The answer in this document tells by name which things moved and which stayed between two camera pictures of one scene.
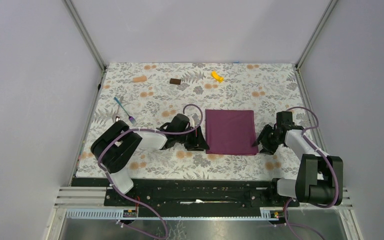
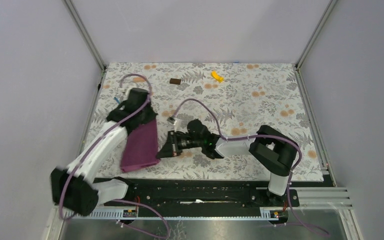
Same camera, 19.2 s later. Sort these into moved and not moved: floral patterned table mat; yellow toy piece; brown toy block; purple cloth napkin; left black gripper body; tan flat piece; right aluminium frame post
Moved: left black gripper body; purple cloth napkin
Not moved: floral patterned table mat; right aluminium frame post; brown toy block; yellow toy piece; tan flat piece
